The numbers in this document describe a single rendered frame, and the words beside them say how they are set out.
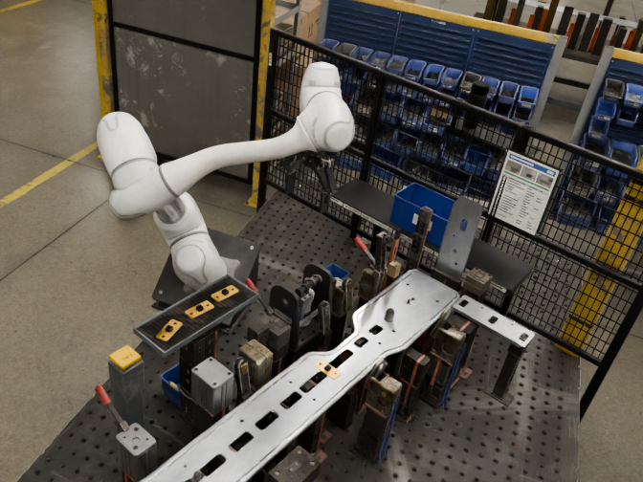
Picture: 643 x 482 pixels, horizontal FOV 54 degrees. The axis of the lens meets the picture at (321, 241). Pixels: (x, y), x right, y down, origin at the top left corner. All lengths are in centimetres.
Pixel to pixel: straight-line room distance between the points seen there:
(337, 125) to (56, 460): 134
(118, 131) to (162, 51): 265
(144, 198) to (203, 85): 268
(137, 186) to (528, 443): 157
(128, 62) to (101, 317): 187
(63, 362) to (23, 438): 46
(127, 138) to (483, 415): 154
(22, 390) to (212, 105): 218
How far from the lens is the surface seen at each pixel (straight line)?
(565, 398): 265
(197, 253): 228
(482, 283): 242
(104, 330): 359
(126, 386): 183
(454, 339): 217
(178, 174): 177
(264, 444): 181
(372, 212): 271
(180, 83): 450
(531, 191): 254
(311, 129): 157
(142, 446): 174
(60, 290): 388
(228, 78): 430
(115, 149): 186
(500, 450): 236
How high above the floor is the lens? 244
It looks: 35 degrees down
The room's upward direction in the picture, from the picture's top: 9 degrees clockwise
